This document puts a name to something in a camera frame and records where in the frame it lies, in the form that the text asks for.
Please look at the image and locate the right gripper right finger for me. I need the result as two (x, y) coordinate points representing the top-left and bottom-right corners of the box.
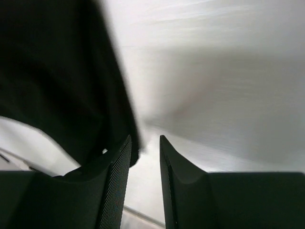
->
(160, 136), (305, 229)

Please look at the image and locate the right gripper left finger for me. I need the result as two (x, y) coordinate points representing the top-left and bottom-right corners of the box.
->
(0, 137), (132, 229)

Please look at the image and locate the black skirt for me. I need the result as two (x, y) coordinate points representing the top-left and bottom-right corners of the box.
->
(0, 0), (140, 165)

